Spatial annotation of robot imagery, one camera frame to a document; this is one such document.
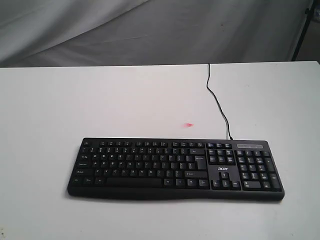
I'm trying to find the black acer keyboard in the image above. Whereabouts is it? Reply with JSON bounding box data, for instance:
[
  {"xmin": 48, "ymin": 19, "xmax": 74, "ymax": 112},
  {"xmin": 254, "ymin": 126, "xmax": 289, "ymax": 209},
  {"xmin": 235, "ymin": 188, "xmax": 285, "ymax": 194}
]
[{"xmin": 67, "ymin": 137, "xmax": 285, "ymax": 201}]

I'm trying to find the red mark on table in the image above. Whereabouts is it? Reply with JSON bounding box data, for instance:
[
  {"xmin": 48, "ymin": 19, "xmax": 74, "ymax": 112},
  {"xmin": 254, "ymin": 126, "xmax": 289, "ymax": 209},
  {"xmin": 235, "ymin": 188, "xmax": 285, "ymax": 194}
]
[{"xmin": 183, "ymin": 123, "xmax": 194, "ymax": 128}]

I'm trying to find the grey backdrop cloth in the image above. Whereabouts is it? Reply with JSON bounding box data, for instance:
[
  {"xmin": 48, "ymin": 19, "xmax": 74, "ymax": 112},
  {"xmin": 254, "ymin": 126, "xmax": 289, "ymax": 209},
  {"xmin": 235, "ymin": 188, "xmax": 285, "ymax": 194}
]
[{"xmin": 0, "ymin": 0, "xmax": 311, "ymax": 67}]

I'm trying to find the black tripod stand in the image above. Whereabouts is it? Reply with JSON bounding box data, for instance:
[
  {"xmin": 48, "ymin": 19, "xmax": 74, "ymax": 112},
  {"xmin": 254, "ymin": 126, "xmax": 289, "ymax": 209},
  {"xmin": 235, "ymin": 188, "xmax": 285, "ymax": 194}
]
[{"xmin": 291, "ymin": 0, "xmax": 317, "ymax": 62}]

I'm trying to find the black keyboard cable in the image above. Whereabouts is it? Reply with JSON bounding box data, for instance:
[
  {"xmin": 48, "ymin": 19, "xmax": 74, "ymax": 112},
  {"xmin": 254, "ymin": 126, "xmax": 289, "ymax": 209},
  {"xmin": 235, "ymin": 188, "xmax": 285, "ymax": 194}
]
[{"xmin": 206, "ymin": 63, "xmax": 235, "ymax": 141}]

